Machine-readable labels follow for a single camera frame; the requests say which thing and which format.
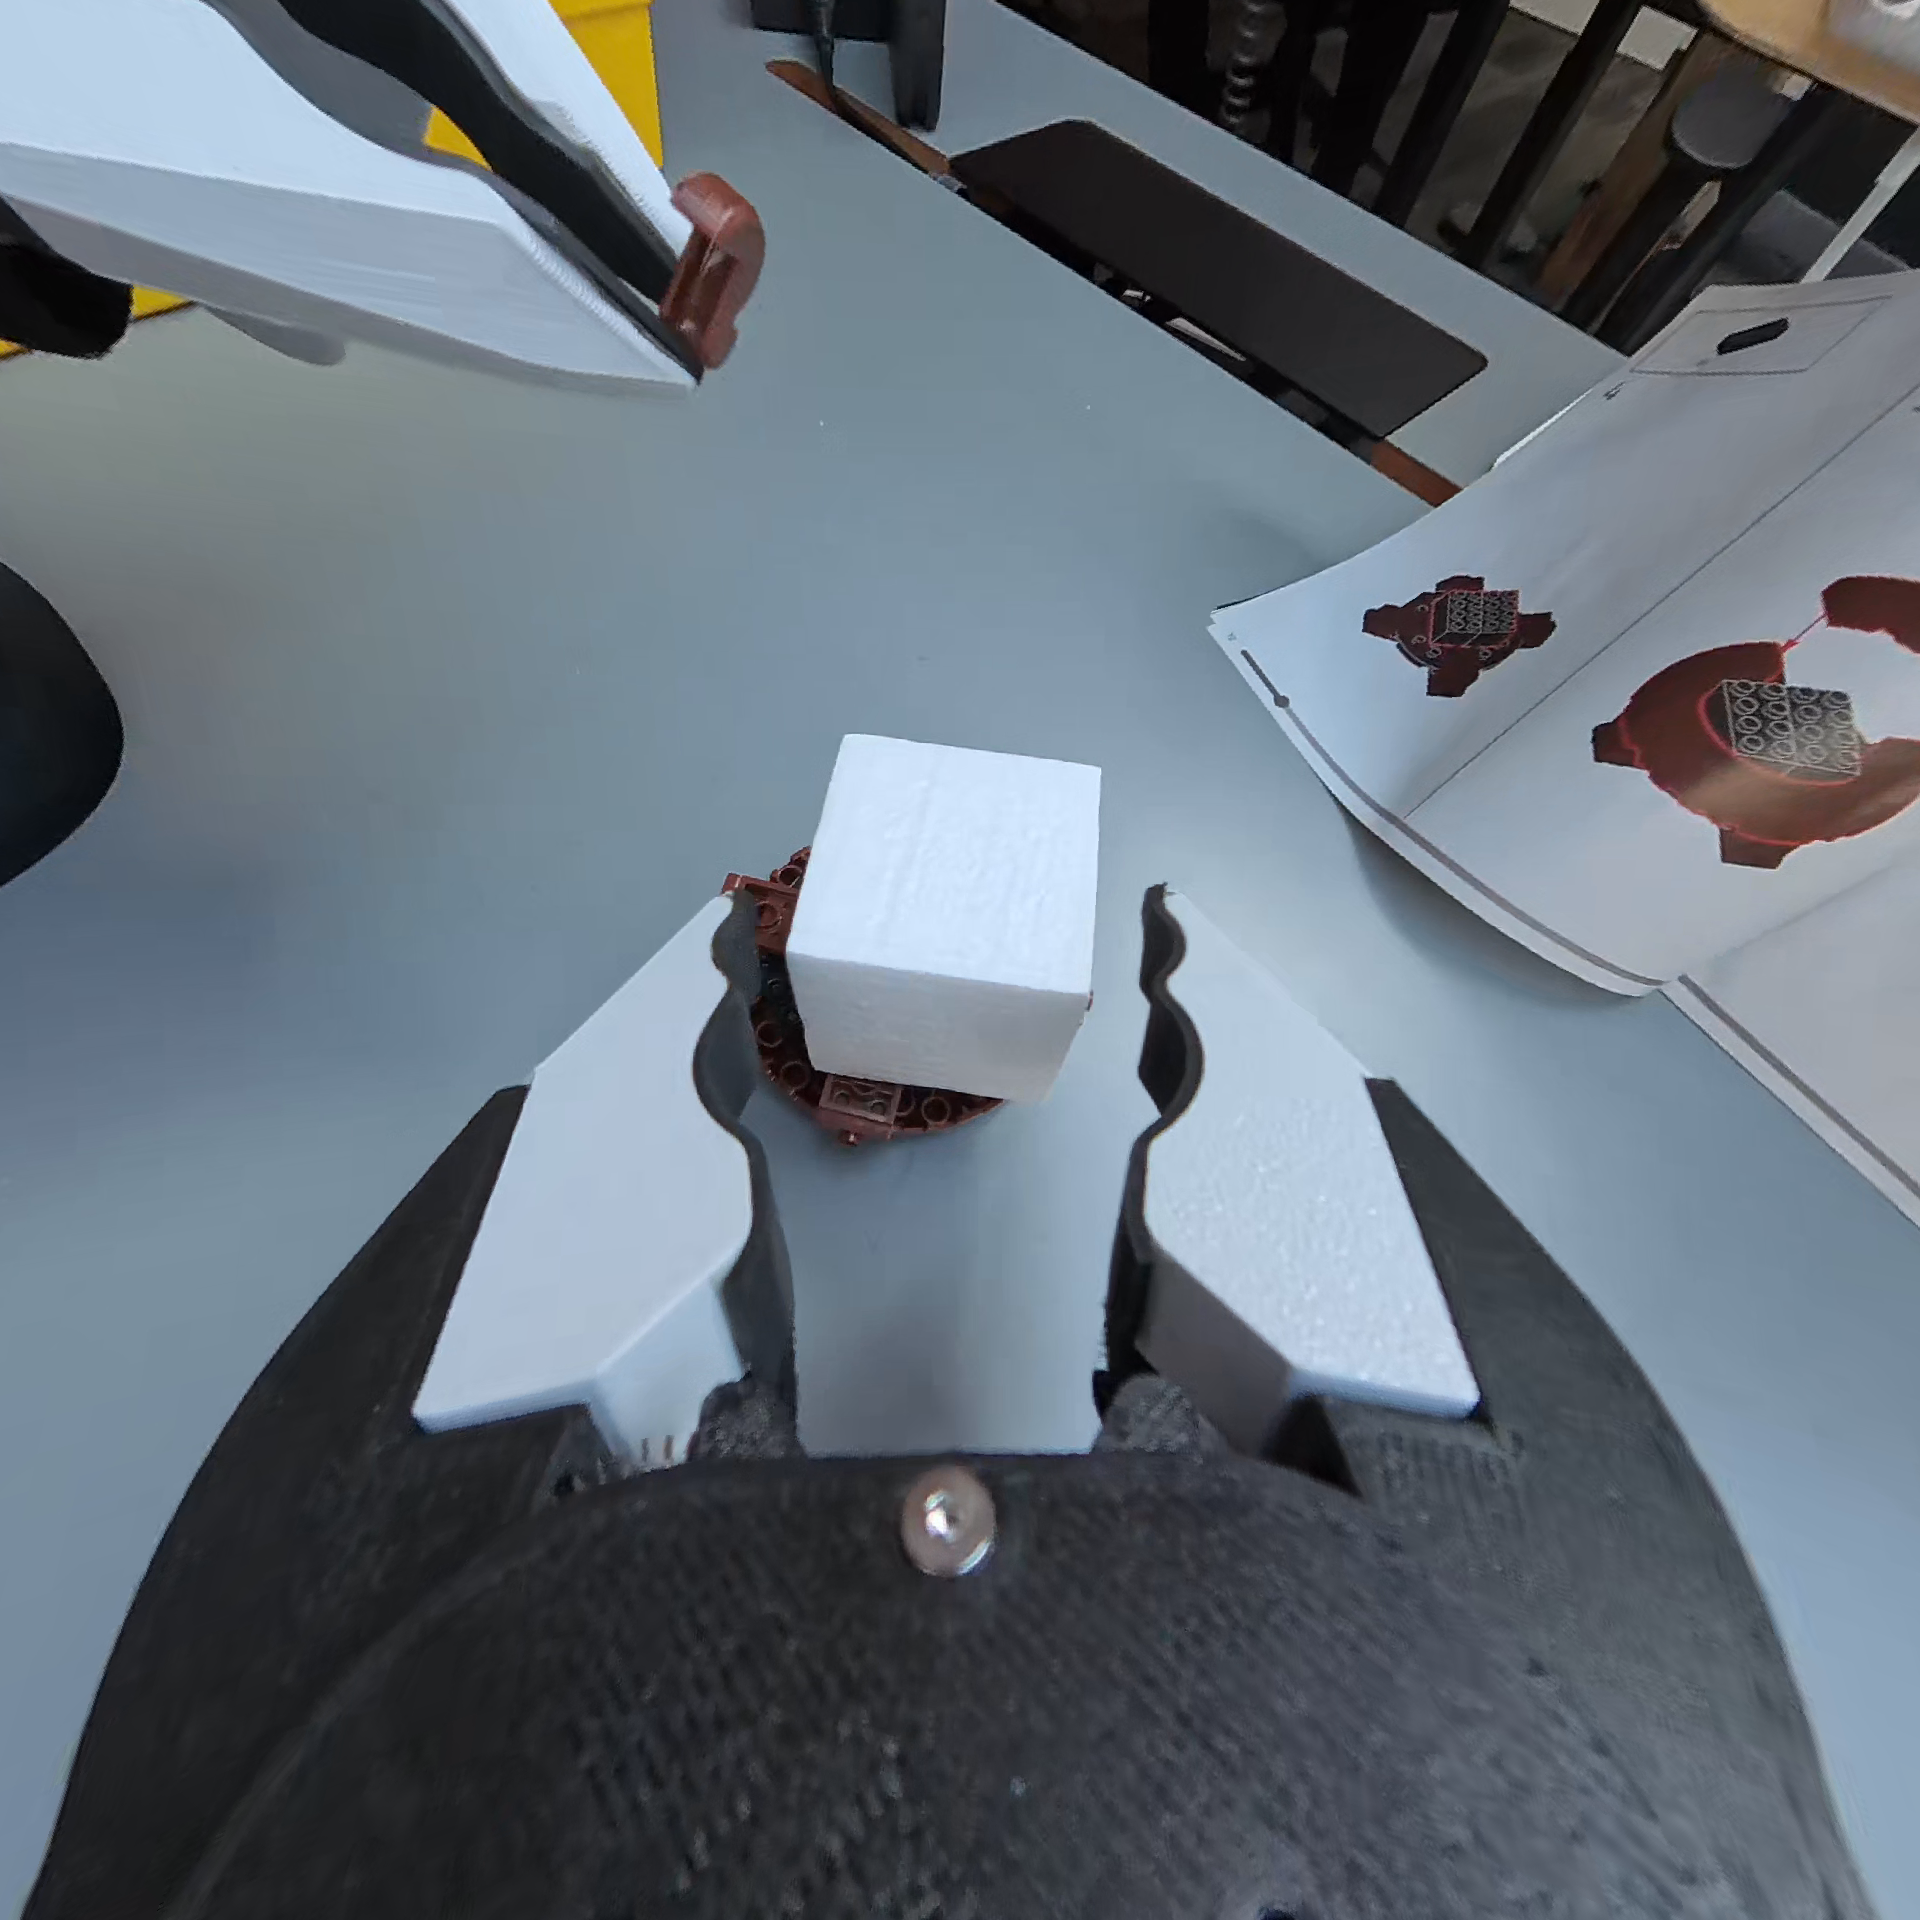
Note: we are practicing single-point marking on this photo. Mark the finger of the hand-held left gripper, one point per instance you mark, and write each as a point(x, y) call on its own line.
point(570, 106)
point(299, 241)

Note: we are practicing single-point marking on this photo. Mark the building instruction booklet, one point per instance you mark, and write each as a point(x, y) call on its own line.
point(1576, 523)

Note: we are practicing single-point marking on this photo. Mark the yellow plastic bin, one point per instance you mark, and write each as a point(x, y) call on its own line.
point(616, 59)

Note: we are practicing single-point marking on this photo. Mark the white foam cube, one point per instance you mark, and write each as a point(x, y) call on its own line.
point(945, 900)

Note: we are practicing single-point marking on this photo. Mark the black wrist rest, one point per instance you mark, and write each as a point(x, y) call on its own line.
point(43, 721)

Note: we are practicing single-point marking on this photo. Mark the grey adjoining desk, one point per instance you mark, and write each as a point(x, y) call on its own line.
point(1019, 59)

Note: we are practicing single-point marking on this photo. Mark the small brown curved brick piece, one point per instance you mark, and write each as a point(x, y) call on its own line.
point(721, 254)

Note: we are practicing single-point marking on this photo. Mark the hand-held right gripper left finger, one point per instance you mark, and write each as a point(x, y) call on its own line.
point(599, 1200)

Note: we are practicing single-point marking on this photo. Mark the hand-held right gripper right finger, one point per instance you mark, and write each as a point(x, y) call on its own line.
point(1289, 1230)

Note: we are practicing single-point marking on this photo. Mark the brown round brick model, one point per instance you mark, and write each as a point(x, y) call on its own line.
point(884, 1102)

